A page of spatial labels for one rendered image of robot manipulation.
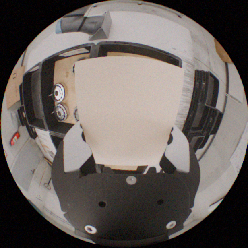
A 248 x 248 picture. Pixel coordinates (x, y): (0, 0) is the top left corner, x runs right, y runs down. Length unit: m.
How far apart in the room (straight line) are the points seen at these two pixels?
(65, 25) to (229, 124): 3.21
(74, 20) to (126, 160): 0.55
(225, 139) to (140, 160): 2.94
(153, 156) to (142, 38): 0.57
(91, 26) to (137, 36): 0.27
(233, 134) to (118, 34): 2.99
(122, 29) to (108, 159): 0.62
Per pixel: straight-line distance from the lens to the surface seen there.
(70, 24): 0.49
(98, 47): 0.31
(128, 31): 0.61
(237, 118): 2.89
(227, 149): 3.01
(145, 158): 0.15
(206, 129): 1.51
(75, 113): 0.45
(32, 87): 0.79
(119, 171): 0.75
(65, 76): 0.48
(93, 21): 0.50
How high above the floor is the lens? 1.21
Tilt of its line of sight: 60 degrees down
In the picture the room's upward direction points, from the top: 180 degrees counter-clockwise
